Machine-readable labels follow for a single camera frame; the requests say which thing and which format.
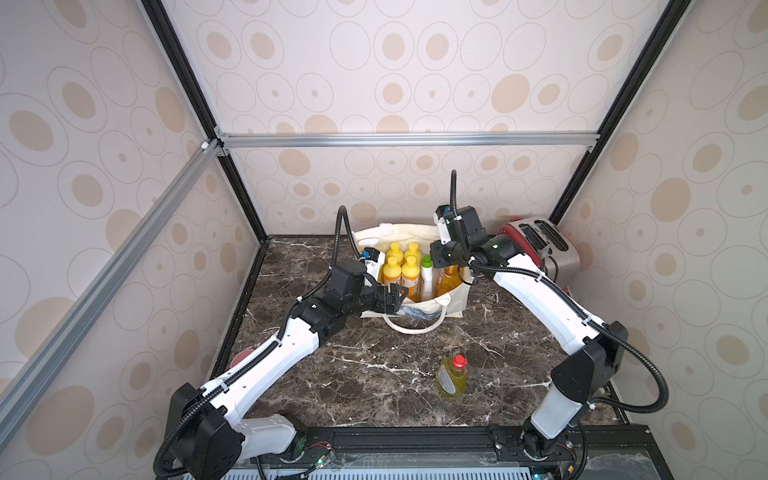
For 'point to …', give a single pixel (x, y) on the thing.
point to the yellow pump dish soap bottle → (373, 269)
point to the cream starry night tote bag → (380, 237)
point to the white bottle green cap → (427, 278)
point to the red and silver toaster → (548, 242)
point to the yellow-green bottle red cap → (452, 376)
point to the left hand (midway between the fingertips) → (405, 288)
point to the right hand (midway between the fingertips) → (447, 246)
